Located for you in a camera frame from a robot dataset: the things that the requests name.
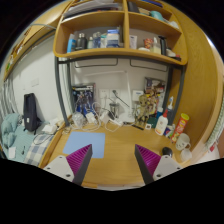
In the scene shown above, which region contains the black thermos bottle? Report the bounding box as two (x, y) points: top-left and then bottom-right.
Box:
(76, 33), (87, 50)

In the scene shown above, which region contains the blue box on shelf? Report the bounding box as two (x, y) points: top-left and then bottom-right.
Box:
(107, 29), (120, 47)

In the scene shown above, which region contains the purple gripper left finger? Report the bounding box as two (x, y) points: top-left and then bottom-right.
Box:
(43, 143), (93, 186)

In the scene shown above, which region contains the metal desk frame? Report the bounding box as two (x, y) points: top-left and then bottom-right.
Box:
(54, 55), (187, 128)

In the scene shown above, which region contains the blue mouse pad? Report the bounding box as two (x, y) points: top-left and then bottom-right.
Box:
(63, 132), (105, 159)

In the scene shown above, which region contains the glass cup on desk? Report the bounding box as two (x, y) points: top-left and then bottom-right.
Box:
(110, 103), (120, 118)

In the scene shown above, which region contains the white lotion bottle red cap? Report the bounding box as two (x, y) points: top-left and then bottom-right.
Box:
(155, 110), (168, 136)

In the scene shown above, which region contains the checkered blue pillow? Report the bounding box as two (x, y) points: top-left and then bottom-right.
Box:
(24, 134), (53, 166)

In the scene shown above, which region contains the white mug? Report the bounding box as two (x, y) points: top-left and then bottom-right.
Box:
(176, 133), (191, 151)
(180, 149), (192, 162)

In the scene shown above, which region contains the white power strip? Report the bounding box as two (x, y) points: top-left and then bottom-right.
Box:
(100, 113), (123, 127)

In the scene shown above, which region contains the yellow red snack can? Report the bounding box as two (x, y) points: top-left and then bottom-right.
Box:
(171, 113), (189, 143)

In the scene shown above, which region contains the Groot figurine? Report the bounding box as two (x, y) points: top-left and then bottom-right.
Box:
(135, 94), (150, 128)

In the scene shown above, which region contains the black computer mouse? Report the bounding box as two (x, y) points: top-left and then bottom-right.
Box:
(162, 147), (173, 157)

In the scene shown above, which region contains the black backpack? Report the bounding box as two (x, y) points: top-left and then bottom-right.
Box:
(23, 93), (41, 133)

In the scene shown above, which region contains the robot model figure box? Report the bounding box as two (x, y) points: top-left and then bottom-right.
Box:
(72, 83), (95, 115)

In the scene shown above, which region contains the wooden wall shelf unit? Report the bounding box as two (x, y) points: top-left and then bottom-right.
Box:
(53, 0), (188, 66)

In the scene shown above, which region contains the teal blanket on bed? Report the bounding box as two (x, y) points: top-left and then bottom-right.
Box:
(1, 113), (24, 154)

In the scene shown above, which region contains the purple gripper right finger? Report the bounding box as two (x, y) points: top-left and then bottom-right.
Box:
(134, 143), (184, 185)

